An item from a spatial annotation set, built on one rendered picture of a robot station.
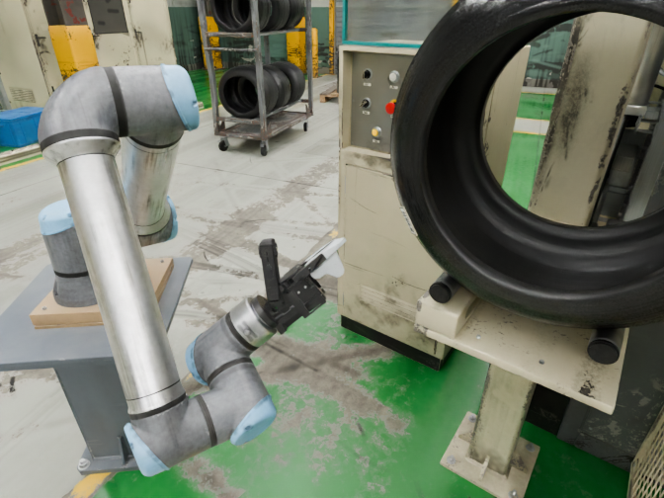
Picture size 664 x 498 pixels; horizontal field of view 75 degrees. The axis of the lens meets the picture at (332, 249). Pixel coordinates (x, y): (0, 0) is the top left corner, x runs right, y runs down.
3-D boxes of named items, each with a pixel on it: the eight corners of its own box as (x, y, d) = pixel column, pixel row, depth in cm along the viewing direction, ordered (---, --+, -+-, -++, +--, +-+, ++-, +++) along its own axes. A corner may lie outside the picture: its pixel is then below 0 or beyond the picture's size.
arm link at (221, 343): (221, 391, 85) (204, 351, 90) (270, 354, 85) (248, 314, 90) (191, 388, 77) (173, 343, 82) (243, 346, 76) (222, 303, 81)
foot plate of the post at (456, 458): (467, 412, 168) (468, 405, 166) (539, 449, 154) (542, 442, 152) (439, 463, 149) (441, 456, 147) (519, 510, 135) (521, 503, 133)
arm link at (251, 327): (234, 303, 87) (224, 319, 77) (253, 289, 87) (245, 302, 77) (263, 336, 88) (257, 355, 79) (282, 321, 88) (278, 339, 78)
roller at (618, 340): (616, 273, 95) (611, 254, 94) (639, 271, 92) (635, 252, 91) (589, 365, 71) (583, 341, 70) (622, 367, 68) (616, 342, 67)
